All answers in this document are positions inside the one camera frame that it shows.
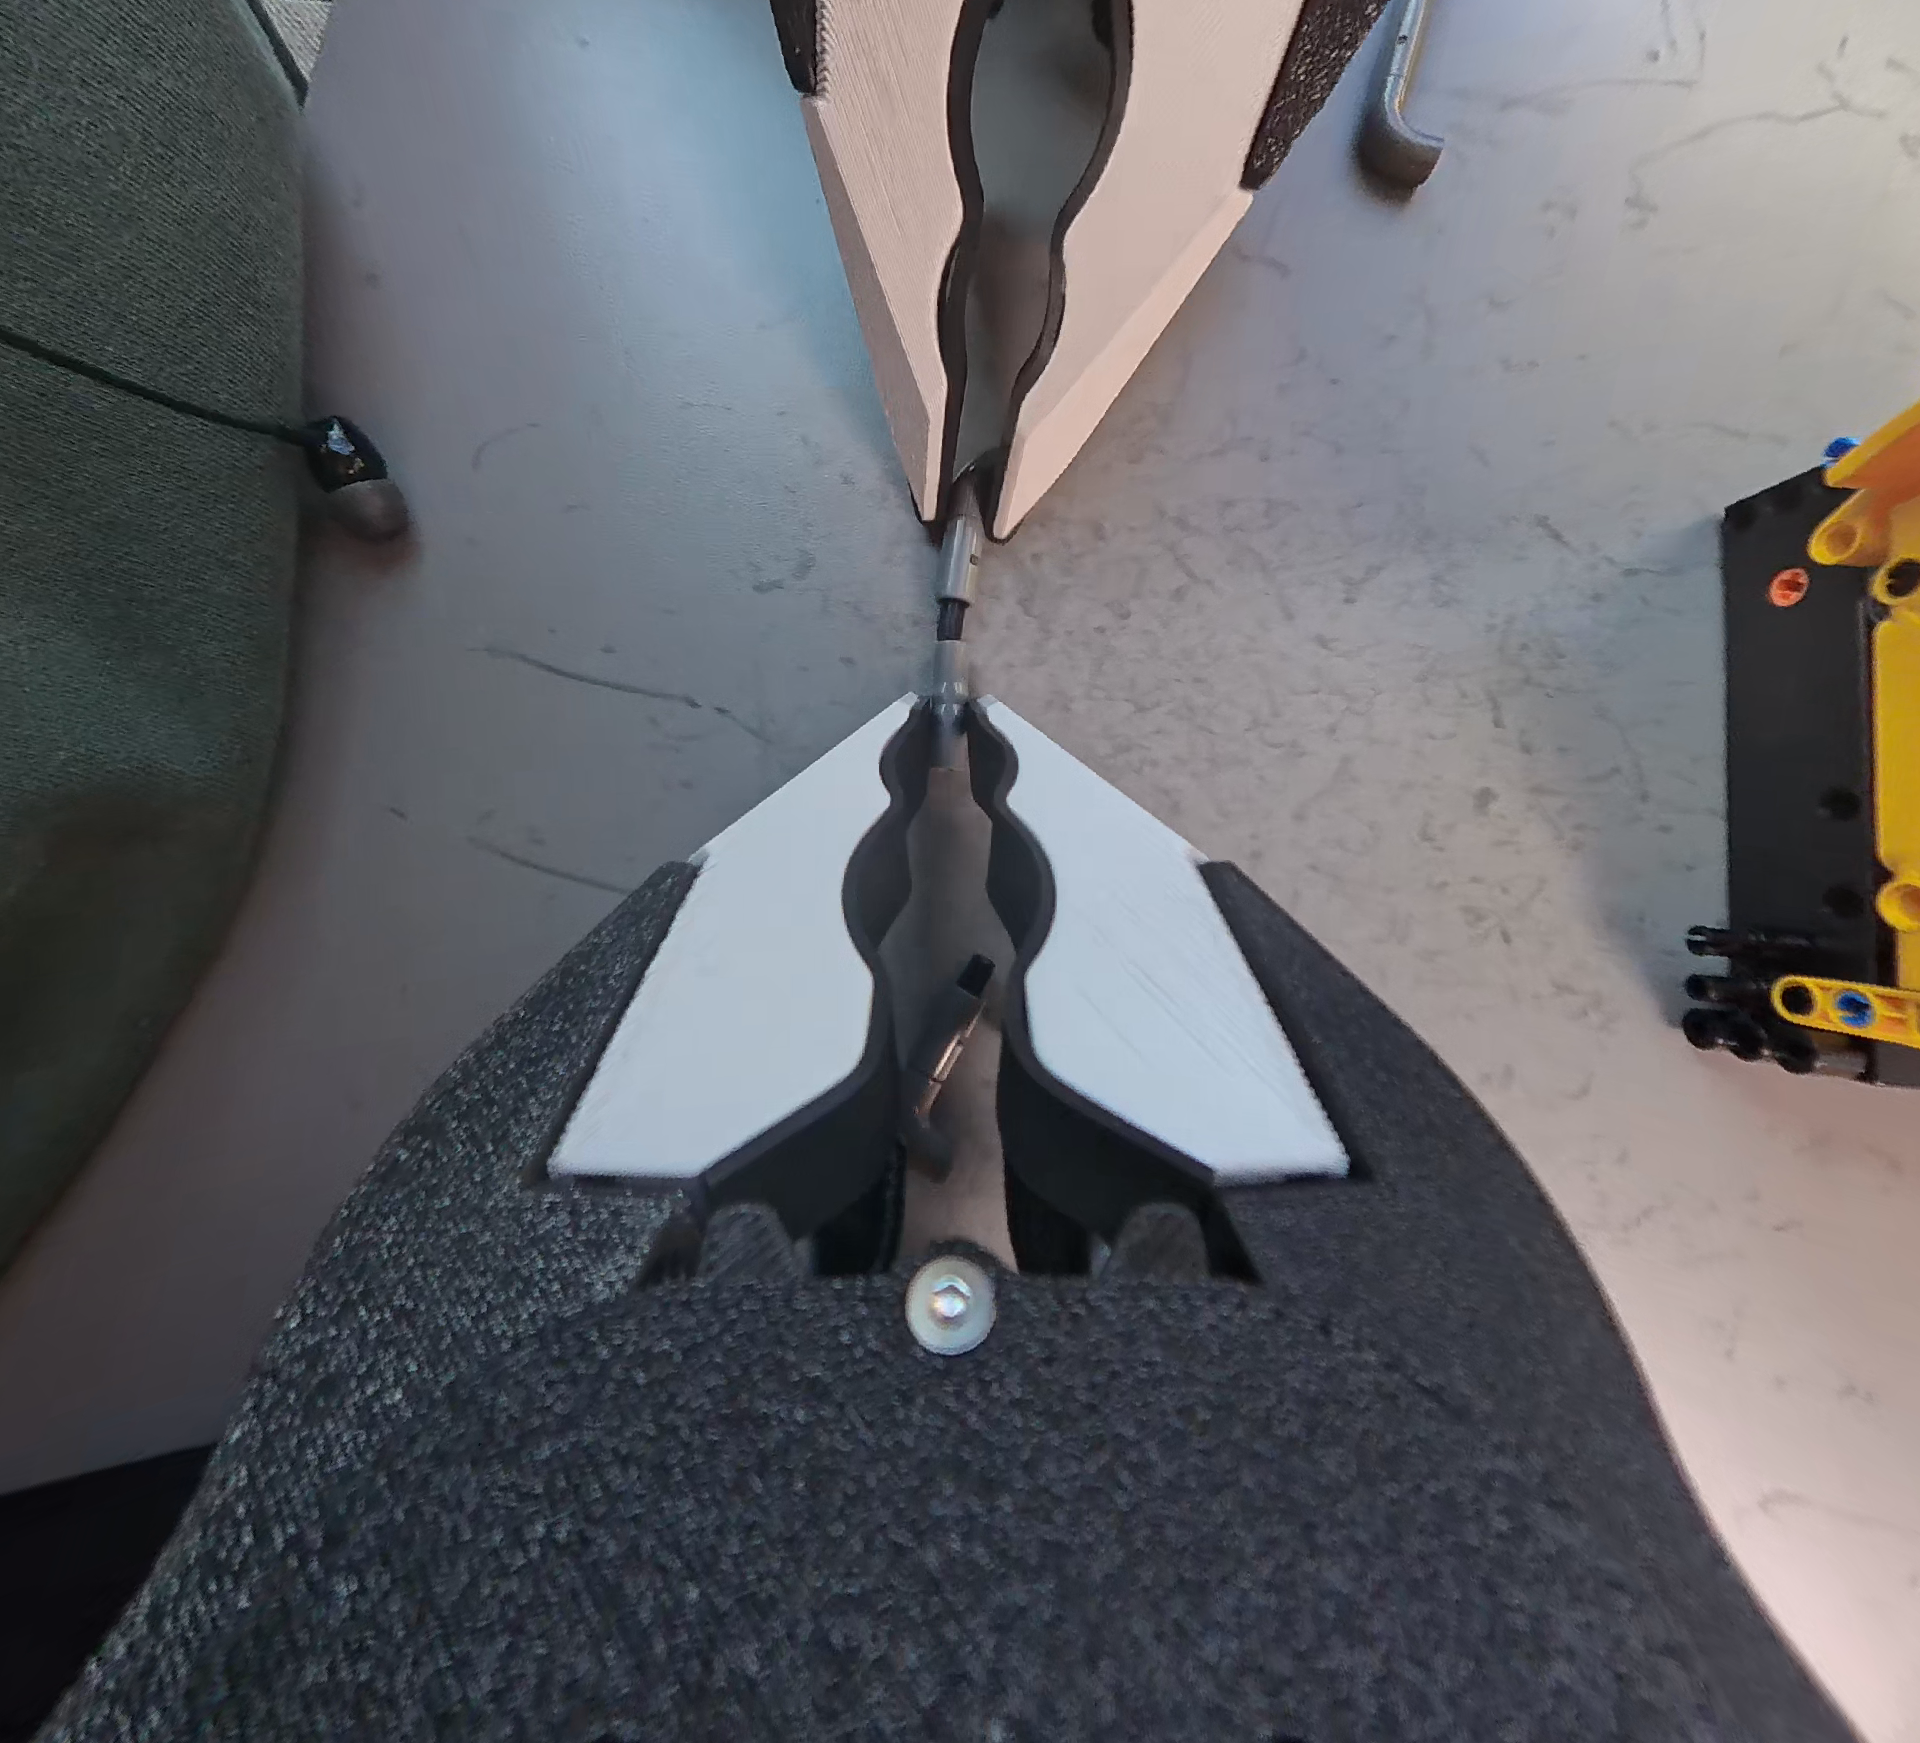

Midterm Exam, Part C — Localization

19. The yellow lego vehicle model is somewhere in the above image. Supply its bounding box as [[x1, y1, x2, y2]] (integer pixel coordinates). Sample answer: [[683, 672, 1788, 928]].
[[1679, 399, 1920, 1088]]

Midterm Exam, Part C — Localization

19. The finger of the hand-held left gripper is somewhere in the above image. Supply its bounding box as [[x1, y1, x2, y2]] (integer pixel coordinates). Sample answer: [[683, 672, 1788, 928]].
[[799, 0, 1039, 530], [985, 0, 1378, 543]]

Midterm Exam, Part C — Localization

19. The grey lego handle assembly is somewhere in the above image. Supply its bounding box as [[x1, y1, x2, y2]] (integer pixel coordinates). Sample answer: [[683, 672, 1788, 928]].
[[1358, 0, 1535, 195]]

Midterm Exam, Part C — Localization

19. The black hoodie drawstring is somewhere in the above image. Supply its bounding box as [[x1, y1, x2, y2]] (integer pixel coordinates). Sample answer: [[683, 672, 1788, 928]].
[[0, 328, 411, 540]]

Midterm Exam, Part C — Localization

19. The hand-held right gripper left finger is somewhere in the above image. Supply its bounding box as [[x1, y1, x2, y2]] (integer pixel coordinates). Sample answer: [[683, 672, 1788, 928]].
[[545, 697, 942, 1277]]

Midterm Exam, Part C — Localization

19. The person's green hoodie torso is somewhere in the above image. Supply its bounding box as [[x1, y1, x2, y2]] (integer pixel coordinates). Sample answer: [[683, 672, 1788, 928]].
[[0, 0, 310, 1274]]

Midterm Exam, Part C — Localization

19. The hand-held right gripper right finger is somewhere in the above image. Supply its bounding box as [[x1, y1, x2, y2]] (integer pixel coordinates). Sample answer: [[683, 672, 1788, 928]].
[[960, 697, 1352, 1277]]

